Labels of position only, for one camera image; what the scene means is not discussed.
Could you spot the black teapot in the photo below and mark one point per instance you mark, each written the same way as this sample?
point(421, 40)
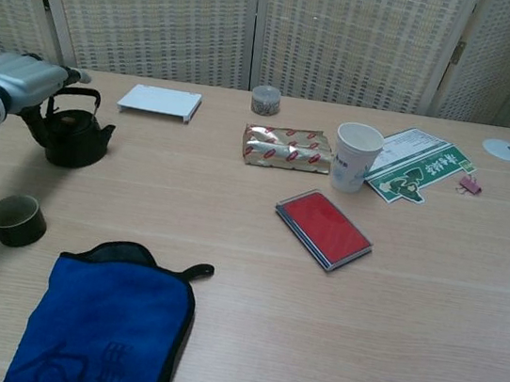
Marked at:
point(76, 142)

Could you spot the gold snack package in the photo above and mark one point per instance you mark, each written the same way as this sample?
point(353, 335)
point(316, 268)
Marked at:
point(284, 150)

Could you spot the dark green tea cup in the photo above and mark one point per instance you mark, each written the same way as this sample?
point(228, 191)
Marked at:
point(16, 233)

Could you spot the red stamp pad case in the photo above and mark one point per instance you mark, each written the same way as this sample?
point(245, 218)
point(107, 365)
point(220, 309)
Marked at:
point(321, 224)

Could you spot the small round clear jar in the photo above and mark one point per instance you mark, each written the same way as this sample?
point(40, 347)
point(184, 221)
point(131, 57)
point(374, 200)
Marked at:
point(265, 102)

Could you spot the white paper cup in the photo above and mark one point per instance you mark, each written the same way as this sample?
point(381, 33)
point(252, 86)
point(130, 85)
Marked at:
point(351, 166)

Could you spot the white flat plastic box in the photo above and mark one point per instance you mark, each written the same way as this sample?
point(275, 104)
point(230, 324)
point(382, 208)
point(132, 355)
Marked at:
point(158, 101)

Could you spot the green white flattened carton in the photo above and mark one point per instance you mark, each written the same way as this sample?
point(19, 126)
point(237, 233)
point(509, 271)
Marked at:
point(429, 168)

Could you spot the blue cloth with black trim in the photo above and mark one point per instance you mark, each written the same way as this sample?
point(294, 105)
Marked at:
point(114, 314)

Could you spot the woven folding screen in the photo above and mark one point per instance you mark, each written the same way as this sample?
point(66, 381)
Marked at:
point(157, 11)

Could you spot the pink binder clip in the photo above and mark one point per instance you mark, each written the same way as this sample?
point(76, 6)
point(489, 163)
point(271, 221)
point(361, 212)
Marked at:
point(472, 186)

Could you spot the white round table grommet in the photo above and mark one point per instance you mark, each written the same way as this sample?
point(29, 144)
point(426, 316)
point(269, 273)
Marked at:
point(503, 149)

